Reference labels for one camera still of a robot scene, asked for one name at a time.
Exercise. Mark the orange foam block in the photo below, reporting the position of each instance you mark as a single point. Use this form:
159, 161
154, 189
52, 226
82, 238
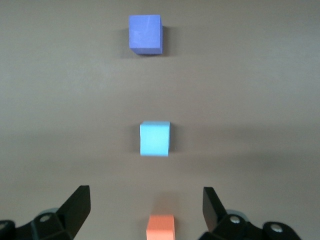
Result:
160, 227

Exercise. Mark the purple foam block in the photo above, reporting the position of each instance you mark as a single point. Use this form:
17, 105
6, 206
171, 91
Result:
145, 32

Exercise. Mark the light blue foam block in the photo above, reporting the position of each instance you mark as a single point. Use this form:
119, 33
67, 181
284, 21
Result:
155, 138

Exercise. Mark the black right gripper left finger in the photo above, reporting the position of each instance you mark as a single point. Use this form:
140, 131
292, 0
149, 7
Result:
65, 225

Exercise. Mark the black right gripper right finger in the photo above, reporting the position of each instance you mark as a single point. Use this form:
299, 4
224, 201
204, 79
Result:
225, 227

